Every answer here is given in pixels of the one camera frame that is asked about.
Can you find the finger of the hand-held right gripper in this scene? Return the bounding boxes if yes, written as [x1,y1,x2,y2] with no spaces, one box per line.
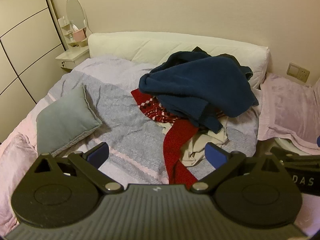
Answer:
[270,146,320,167]

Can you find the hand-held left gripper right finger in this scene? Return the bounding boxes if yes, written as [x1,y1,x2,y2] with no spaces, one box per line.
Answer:
[191,142,284,194]

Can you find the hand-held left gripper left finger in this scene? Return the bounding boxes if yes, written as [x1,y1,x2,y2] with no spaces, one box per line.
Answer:
[34,142,124,193]

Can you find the navy blue knit sweater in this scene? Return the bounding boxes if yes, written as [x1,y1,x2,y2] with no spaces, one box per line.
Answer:
[139,51,259,134]

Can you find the beige garment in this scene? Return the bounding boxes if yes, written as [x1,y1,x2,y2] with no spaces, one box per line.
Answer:
[160,115,229,167]

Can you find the pale rounded chair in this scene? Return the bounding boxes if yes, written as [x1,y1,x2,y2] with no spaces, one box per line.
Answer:
[274,137,302,155]

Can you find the pink and grey bedspread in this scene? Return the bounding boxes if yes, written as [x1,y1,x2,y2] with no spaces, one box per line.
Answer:
[0,54,263,230]

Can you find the red patterned knit sweater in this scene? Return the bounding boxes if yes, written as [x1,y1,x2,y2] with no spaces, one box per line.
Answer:
[131,89,225,185]

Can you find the grey square cushion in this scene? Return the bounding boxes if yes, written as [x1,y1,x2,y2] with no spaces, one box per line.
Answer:
[36,84,103,155]

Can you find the pink fleece cloth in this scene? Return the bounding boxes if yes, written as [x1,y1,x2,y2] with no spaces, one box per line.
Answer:
[257,73,320,155]

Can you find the pink fleece pillow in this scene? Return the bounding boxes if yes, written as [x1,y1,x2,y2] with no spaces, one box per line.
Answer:
[0,132,40,232]

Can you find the white dressing table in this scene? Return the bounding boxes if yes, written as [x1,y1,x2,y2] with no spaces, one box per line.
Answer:
[55,45,90,70]

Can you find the white padded headboard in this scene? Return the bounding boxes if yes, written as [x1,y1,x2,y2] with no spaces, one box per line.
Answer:
[87,31,270,89]

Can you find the pink tissue box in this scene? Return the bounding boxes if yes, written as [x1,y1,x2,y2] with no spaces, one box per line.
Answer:
[72,29,87,41]

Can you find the cream wardrobe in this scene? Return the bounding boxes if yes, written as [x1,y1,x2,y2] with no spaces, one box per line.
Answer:
[0,0,67,143]

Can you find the wall socket plate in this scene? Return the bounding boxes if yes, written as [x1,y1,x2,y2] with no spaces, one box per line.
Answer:
[286,62,310,83]

